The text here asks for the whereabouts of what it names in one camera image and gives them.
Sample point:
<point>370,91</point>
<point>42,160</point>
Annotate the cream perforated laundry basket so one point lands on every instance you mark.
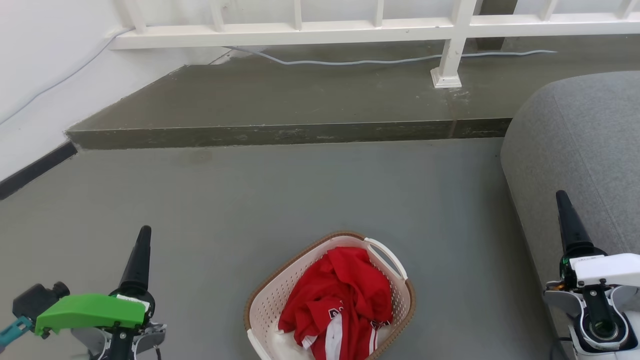
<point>270,300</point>

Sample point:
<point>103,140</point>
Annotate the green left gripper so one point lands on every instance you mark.
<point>95,310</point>

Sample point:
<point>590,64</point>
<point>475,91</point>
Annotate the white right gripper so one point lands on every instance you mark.
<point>607,270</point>

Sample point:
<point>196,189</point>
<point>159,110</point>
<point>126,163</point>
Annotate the grey fabric sofa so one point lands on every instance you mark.
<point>575,150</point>

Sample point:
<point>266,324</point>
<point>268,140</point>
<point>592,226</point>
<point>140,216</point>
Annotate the black baseboard strip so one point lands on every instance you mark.
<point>35,170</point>

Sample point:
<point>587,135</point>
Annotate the red and white jersey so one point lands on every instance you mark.
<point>345,300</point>

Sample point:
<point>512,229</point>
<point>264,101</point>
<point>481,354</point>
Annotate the white metal railing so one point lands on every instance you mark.
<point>300,35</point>

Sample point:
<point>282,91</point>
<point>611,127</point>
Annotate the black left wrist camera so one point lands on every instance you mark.
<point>37,297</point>

